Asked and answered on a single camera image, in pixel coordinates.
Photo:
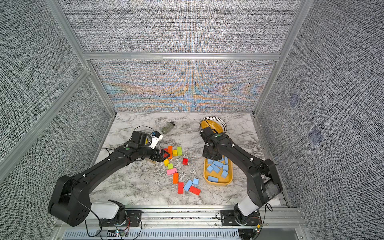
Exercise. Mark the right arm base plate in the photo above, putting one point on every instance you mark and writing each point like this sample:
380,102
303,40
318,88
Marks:
235,218

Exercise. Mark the orange long block upper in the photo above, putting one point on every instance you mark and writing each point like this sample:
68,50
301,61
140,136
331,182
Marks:
170,151

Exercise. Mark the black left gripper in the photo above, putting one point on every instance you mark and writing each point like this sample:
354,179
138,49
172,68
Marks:
160,158

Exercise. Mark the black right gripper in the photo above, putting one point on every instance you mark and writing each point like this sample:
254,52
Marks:
204,153

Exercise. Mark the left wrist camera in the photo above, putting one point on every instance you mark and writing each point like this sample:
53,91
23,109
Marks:
140,139

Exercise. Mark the orange block lower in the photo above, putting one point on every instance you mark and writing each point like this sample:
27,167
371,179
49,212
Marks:
175,178

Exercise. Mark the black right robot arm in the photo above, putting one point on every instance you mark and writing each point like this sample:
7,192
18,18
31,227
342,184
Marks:
263,181

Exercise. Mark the red block bottom right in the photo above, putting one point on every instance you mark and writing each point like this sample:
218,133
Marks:
195,190

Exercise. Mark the pink long block lower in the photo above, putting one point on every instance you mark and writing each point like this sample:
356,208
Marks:
171,171

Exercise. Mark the red block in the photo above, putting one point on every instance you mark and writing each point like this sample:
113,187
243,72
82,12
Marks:
195,190
180,188

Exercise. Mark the patterned bowl of yellow grains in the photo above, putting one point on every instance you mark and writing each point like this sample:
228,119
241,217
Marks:
214,123

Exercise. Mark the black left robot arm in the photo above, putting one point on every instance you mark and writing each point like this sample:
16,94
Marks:
70,200

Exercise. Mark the green long block upper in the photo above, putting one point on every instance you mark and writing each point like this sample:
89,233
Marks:
179,151

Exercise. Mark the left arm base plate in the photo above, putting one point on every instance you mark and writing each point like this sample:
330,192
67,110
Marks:
130,218

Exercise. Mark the glass spice jar black lid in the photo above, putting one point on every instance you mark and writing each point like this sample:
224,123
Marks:
167,128

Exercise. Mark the yellow small block lower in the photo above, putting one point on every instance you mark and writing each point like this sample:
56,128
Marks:
166,162

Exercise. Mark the yellow plastic tray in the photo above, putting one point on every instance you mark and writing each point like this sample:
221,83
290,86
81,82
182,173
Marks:
218,172

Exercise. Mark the red block bottom left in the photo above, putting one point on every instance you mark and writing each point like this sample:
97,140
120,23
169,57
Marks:
180,188

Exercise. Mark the blue long block bottom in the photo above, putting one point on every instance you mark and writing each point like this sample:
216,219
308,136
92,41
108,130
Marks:
188,185

